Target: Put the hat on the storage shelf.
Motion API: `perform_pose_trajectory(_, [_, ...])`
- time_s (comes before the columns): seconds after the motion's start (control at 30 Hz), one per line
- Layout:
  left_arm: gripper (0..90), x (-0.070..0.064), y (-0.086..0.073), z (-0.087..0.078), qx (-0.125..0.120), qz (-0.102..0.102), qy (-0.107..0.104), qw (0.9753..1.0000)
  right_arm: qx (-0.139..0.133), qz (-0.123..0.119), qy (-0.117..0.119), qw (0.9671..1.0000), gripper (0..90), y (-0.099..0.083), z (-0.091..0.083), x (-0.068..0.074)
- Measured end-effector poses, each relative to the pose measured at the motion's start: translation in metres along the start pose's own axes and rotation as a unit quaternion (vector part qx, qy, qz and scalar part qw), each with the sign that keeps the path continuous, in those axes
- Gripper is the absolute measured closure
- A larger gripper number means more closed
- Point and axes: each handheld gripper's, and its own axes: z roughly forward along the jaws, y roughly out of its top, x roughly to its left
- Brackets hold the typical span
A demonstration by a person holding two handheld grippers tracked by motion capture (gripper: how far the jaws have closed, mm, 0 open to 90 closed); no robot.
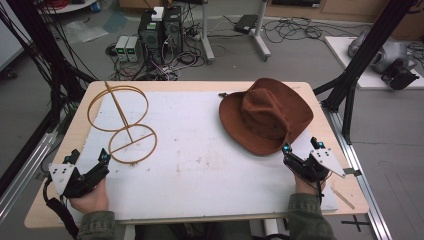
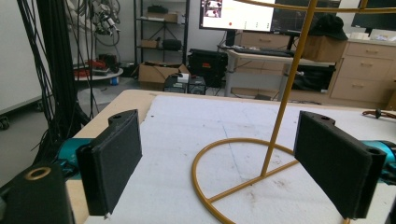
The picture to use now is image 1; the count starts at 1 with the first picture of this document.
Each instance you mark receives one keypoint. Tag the white floor board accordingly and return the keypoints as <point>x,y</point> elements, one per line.
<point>343,55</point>

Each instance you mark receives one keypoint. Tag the grey shell object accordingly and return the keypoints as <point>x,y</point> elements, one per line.
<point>388,53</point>

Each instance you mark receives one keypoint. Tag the black computer tower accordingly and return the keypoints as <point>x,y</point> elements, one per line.
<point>172,31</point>
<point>150,38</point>

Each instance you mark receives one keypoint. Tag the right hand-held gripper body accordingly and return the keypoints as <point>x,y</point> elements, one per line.
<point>306,170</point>

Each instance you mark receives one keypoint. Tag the black frame strut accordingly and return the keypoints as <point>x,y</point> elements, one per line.
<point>366,50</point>

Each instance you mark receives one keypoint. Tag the teal sheet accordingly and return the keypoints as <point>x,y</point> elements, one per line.
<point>115,21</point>

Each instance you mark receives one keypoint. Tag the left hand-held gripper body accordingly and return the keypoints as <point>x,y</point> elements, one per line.
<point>85,183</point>

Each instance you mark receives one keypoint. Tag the grey metal bracket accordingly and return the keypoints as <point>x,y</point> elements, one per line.
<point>352,172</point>

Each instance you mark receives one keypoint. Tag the white box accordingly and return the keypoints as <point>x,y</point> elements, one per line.
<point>157,13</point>

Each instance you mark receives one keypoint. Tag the round white table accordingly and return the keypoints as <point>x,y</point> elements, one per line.
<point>71,6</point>

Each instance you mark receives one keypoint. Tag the flat black box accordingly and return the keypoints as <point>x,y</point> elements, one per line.
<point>246,23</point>

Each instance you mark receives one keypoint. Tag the brown felt hat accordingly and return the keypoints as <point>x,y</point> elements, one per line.
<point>266,113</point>

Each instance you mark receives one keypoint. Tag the aluminium rail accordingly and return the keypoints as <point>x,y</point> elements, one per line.
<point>30,168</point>
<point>363,180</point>

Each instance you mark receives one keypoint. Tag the clear plastic sheet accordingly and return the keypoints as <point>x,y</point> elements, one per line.
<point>85,31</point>

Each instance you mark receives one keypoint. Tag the white foam mat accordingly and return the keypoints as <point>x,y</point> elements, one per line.
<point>200,156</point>

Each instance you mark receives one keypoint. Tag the person's right hand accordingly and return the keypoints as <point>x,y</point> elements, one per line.
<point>308,187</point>

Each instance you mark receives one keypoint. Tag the white table leg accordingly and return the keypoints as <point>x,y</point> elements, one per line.
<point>207,36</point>
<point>260,36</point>

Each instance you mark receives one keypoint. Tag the grey power supply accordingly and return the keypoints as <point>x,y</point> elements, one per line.
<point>133,49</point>
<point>121,48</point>

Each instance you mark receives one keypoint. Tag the person's left hand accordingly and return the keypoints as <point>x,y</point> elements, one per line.
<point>91,201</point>

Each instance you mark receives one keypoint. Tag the black device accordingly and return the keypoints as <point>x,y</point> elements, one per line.
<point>398,75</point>

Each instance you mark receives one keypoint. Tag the thin wooden stick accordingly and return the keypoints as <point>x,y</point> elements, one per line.
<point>343,199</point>

